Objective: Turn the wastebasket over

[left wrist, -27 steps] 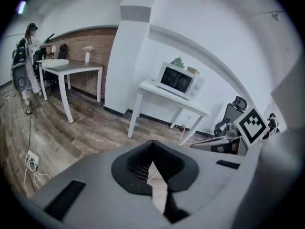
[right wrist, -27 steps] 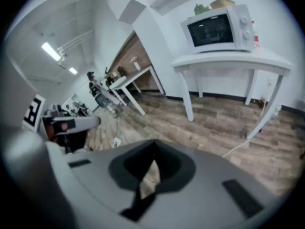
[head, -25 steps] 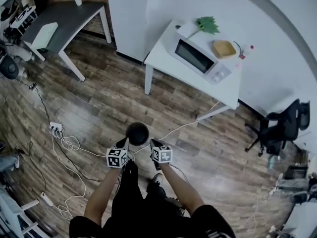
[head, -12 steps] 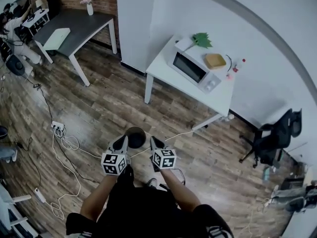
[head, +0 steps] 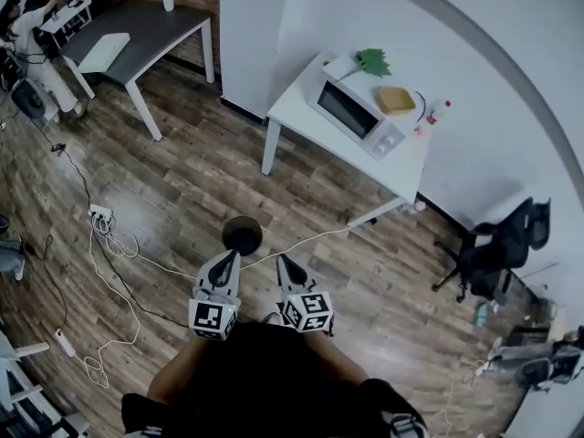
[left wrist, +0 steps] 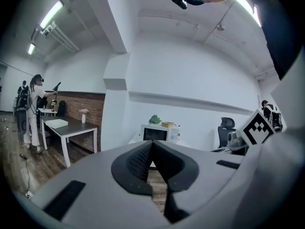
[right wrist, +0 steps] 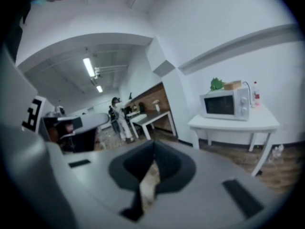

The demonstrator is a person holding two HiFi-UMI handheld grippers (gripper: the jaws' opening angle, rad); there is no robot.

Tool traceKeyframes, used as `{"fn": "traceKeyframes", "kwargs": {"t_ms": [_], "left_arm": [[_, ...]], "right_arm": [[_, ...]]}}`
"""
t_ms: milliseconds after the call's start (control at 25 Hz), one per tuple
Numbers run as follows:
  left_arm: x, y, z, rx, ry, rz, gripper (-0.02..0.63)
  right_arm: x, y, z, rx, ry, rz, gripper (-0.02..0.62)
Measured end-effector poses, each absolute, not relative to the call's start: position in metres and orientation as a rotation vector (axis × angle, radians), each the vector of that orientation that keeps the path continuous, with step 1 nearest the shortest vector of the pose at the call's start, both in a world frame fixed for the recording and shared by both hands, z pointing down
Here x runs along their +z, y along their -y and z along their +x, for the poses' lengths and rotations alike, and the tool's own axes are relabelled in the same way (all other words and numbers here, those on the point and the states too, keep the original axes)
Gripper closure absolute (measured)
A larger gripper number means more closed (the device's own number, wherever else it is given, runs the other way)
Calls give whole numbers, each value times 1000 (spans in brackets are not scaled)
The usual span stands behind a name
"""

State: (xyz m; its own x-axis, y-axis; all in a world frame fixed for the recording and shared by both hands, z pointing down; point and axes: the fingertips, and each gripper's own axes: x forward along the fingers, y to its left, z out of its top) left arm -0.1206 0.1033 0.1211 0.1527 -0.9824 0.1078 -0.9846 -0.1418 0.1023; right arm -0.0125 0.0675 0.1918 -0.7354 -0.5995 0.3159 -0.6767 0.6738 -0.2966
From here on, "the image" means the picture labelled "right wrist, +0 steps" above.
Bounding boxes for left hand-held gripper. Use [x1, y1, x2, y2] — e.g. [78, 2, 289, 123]
[21, 95, 111, 153]

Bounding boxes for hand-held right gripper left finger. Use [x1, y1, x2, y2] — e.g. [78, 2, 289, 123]
[47, 140, 155, 229]

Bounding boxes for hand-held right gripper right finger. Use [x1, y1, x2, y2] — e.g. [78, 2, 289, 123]
[142, 140, 282, 229]

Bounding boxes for white ceiling pipes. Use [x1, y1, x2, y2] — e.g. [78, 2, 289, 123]
[93, 64, 130, 79]

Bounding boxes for dark desk with white legs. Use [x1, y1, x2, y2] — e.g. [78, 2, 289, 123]
[130, 110, 178, 140]

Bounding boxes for white table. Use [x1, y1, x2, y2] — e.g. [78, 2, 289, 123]
[187, 104, 281, 177]

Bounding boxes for white microwave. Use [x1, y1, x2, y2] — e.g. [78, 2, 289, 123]
[199, 87, 250, 122]

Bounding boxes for green plant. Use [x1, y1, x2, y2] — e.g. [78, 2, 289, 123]
[210, 77, 226, 92]

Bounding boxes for red label plastic bottle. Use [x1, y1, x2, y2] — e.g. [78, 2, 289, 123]
[252, 81, 261, 108]

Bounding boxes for small wooden box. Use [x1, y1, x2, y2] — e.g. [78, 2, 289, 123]
[223, 80, 243, 91]

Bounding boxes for black microwave cable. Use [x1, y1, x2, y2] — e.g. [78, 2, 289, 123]
[242, 81, 254, 104]

